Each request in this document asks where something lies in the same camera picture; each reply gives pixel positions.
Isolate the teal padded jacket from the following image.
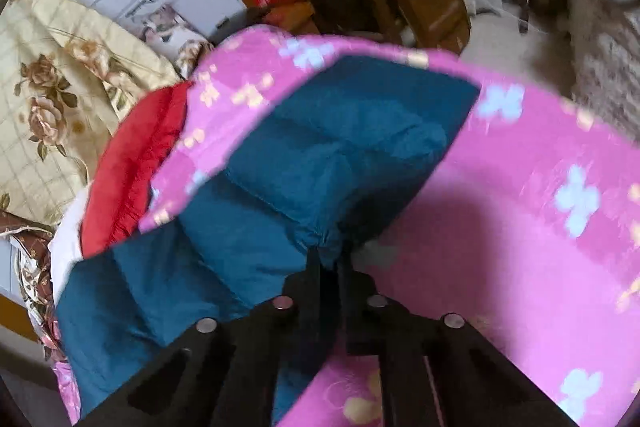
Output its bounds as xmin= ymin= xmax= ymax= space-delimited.
xmin=56 ymin=56 xmax=480 ymax=413

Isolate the pink floral bed sheet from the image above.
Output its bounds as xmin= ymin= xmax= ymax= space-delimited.
xmin=52 ymin=25 xmax=640 ymax=427

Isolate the white pillow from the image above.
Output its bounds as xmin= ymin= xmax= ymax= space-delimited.
xmin=48 ymin=186 xmax=90 ymax=305

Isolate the red ruffled pillow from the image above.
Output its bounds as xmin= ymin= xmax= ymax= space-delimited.
xmin=79 ymin=81 xmax=192 ymax=259

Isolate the brown patterned blanket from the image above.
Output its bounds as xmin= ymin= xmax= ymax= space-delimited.
xmin=1 ymin=210 xmax=66 ymax=363

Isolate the cream floral quilt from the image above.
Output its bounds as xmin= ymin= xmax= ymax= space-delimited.
xmin=1 ymin=0 xmax=180 ymax=227

